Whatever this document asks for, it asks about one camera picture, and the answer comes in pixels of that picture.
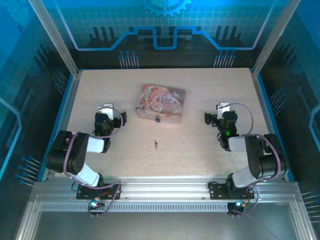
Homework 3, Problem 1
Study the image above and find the pink illustrated tin box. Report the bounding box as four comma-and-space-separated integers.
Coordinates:
135, 83, 187, 125

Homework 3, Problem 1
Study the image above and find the black connector board with LED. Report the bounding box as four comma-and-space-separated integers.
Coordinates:
226, 200, 248, 219
87, 199, 106, 219

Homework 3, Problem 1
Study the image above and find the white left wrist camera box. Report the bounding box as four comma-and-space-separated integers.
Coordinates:
98, 103, 114, 119

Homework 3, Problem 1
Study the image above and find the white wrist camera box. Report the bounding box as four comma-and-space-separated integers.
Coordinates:
216, 101, 230, 119
98, 103, 114, 119

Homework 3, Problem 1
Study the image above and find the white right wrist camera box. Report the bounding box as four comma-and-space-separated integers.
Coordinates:
216, 101, 230, 119

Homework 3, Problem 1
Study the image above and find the blue-edged aluminium side rail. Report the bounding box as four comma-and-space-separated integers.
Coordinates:
41, 69, 83, 182
251, 69, 296, 182

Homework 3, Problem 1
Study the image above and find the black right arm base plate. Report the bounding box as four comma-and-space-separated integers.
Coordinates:
207, 182, 255, 200

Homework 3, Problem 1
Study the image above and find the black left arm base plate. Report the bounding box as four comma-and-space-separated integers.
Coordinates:
76, 183, 123, 201

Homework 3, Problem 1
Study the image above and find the aluminium front rail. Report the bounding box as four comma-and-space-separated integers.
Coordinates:
32, 176, 301, 205

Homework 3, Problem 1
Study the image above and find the slotted grey cable duct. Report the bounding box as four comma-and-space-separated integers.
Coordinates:
39, 203, 291, 213

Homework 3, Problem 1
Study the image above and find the aluminium frame post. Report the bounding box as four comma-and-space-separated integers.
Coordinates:
251, 0, 301, 77
28, 0, 81, 76

